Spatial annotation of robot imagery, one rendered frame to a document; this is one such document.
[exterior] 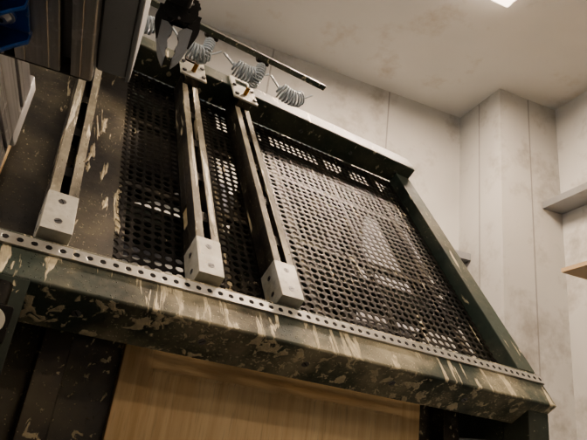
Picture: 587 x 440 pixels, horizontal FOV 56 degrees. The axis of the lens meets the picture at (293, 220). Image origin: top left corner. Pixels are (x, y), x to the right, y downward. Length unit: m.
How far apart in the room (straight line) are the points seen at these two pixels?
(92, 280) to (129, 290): 0.07
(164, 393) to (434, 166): 4.40
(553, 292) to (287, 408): 3.78
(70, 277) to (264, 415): 0.63
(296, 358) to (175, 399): 0.31
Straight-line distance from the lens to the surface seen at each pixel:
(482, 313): 1.97
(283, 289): 1.31
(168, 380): 1.37
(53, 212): 1.19
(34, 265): 1.10
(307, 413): 1.54
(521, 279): 4.84
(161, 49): 1.24
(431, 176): 5.37
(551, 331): 4.94
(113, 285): 1.12
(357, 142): 2.43
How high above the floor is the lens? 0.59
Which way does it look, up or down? 23 degrees up
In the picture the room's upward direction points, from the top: 8 degrees clockwise
